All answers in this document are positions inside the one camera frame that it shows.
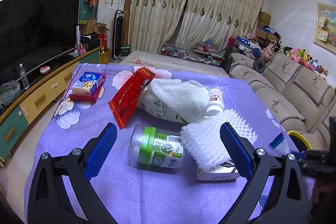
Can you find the white plastic bottle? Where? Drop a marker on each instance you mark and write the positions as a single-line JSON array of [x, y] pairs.
[[216, 102]]

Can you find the purple floral tablecloth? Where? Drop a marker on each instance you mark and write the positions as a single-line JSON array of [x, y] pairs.
[[184, 148]]

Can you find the yellow rimmed dark trash bin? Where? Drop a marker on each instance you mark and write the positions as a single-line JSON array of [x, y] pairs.
[[299, 141]]

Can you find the white foam fruit net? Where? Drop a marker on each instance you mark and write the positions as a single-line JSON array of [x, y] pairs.
[[203, 142]]

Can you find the red tray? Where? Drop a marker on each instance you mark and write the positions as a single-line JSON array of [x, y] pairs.
[[93, 98]]

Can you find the pile of plush toys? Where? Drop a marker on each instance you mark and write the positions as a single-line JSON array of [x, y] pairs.
[[298, 55]]

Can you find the white patterned carton box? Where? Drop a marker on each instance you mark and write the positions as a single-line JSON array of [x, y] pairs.
[[226, 171]]

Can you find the clear water bottle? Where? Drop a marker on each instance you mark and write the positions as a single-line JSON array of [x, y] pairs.
[[24, 79]]

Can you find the beige curtains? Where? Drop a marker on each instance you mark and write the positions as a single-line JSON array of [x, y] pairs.
[[152, 23]]

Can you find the green yellow tv cabinet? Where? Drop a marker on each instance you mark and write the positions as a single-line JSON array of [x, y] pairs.
[[26, 108]]

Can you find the beige floral floor rug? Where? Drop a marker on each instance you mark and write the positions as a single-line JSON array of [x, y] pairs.
[[143, 59]]

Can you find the low shelf with clutter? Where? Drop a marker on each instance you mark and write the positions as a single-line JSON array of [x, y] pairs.
[[204, 52]]

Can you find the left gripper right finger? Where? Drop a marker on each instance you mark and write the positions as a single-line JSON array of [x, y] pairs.
[[286, 201]]

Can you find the blue tissue pack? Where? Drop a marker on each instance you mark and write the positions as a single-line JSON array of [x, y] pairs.
[[87, 84]]

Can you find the black tower fan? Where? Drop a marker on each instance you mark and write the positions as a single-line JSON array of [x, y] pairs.
[[117, 37]]

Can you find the green lidded clear jar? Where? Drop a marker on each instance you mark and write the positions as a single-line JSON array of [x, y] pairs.
[[155, 147]]

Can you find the black flat television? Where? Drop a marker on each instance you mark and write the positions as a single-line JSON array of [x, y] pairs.
[[34, 31]]

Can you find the white coconut water bottle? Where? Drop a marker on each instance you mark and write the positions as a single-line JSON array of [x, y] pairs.
[[157, 108]]

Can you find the white blue toothpaste tube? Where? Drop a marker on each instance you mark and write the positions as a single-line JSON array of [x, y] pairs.
[[280, 145]]

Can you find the red snack wrapper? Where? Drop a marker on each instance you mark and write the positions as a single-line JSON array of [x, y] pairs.
[[124, 102]]

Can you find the beige sectional sofa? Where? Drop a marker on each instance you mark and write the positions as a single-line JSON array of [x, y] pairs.
[[298, 98]]

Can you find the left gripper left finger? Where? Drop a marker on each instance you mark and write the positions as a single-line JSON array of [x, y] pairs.
[[48, 198]]

